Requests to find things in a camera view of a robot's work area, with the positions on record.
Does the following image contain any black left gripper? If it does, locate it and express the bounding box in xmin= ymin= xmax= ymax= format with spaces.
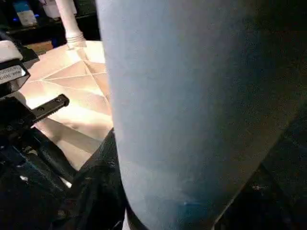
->
xmin=0 ymin=94 xmax=81 ymax=184

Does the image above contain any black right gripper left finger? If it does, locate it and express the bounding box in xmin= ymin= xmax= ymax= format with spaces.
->
xmin=53 ymin=128 xmax=129 ymax=230

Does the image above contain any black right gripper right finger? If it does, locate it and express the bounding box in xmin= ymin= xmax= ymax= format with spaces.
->
xmin=217 ymin=158 xmax=307 ymax=230

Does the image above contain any white plastic table top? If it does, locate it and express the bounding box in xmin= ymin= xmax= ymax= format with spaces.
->
xmin=18 ymin=40 xmax=117 ymax=172

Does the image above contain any white plastic table leg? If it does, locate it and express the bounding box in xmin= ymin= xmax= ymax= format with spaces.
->
xmin=95 ymin=0 xmax=307 ymax=230
xmin=55 ymin=0 xmax=88 ymax=50

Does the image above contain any black plastic mat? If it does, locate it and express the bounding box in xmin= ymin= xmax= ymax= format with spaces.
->
xmin=0 ymin=108 xmax=307 ymax=230

